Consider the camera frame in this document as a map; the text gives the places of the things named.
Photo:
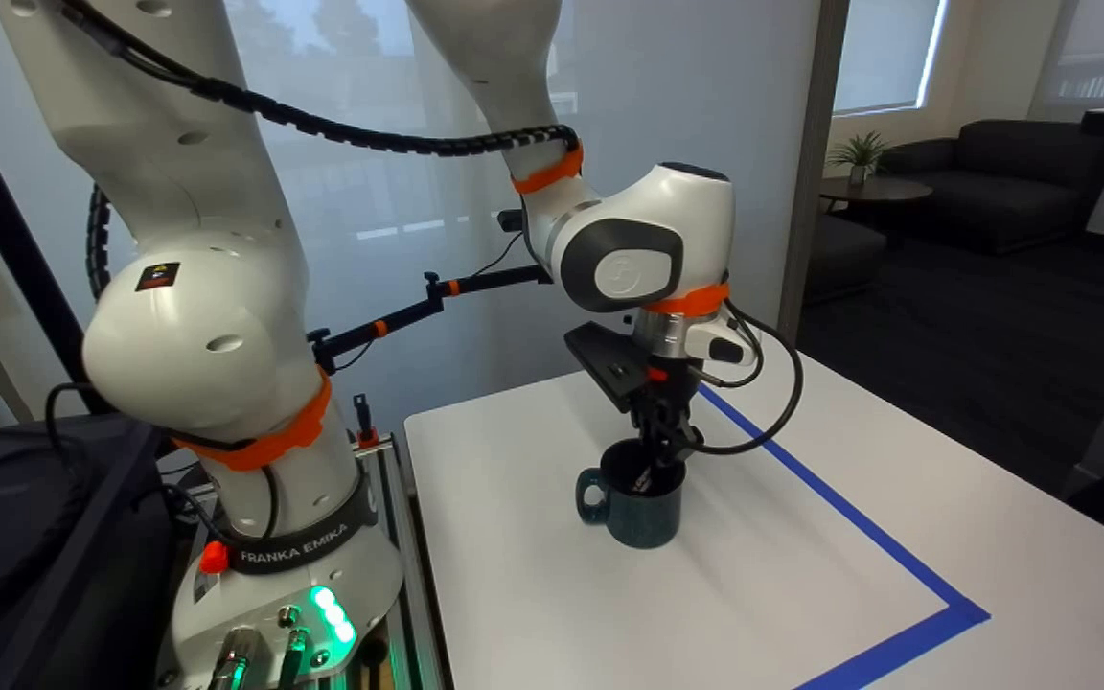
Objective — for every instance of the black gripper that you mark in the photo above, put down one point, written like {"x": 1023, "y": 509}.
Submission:
{"x": 664, "y": 399}

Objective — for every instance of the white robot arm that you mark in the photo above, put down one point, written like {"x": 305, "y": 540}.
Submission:
{"x": 204, "y": 333}

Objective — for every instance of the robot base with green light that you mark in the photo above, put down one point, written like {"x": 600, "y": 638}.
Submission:
{"x": 287, "y": 629}

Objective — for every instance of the dark teal ceramic mug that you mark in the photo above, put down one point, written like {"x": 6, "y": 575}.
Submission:
{"x": 633, "y": 494}

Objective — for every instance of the round dark side table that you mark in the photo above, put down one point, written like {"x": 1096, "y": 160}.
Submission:
{"x": 875, "y": 189}

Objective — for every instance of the potted green plant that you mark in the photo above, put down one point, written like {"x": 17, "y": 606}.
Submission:
{"x": 859, "y": 160}

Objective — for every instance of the blue tape line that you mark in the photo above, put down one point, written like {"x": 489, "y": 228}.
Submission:
{"x": 951, "y": 620}

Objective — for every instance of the dark sofa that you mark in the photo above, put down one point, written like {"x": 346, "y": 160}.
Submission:
{"x": 1000, "y": 187}

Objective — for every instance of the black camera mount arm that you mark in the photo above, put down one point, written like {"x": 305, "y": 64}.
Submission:
{"x": 432, "y": 303}

